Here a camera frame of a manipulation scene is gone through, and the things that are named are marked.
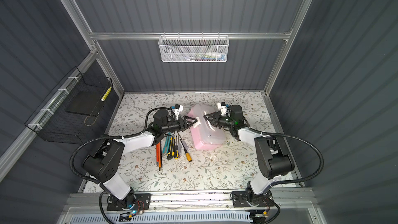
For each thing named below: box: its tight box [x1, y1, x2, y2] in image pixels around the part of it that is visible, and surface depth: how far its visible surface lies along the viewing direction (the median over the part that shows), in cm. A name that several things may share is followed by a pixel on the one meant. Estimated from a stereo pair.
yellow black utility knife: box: [166, 136, 176, 157], surface depth 93 cm
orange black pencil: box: [158, 141, 163, 168], surface depth 89 cm
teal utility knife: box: [162, 132, 172, 153], surface depth 93 cm
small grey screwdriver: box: [177, 139, 182, 157], surface depth 93 cm
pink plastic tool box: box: [187, 104, 226, 151], surface depth 85 cm
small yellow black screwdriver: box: [174, 137, 179, 161], surface depth 90 cm
